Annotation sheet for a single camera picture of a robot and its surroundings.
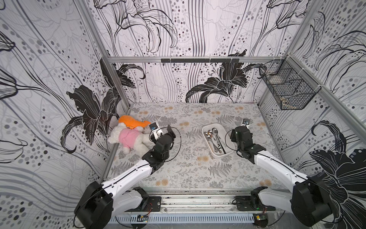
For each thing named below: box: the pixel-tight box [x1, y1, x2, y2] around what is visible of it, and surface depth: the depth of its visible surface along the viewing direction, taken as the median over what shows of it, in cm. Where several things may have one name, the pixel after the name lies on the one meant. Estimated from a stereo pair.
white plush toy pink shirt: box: [107, 115, 153, 155], surface depth 92 cm
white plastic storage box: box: [201, 123, 235, 157], surface depth 98 cm
